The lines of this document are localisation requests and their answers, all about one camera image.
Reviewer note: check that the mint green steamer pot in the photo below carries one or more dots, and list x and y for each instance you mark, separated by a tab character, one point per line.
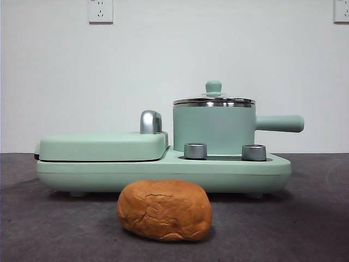
212	125

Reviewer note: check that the silver control knob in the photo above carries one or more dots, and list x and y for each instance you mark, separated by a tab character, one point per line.
254	152
195	151

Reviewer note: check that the mint green breakfast maker base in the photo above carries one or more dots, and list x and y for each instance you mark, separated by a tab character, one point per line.
81	174

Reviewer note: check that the glass lid with green knob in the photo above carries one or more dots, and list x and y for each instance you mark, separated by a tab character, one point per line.
214	87

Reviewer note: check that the white wall socket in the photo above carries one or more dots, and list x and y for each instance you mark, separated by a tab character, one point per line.
342	11
100	12

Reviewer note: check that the mint green griddle cover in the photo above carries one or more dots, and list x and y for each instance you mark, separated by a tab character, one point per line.
95	147

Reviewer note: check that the brown potato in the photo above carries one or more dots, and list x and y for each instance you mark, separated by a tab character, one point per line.
163	210

